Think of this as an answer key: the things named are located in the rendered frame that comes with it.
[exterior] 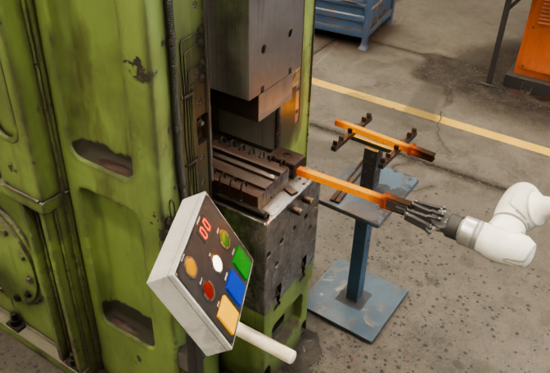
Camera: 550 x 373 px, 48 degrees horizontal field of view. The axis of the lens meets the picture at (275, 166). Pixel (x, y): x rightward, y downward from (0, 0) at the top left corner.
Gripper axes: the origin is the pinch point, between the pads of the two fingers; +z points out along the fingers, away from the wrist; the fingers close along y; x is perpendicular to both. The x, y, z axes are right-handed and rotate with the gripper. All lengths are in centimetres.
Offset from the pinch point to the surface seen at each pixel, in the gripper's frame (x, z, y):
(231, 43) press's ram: 46, 51, -18
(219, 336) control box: -6, 17, -69
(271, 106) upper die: 23, 44, -5
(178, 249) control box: 13, 32, -65
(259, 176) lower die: -8, 50, -3
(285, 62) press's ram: 35, 44, 2
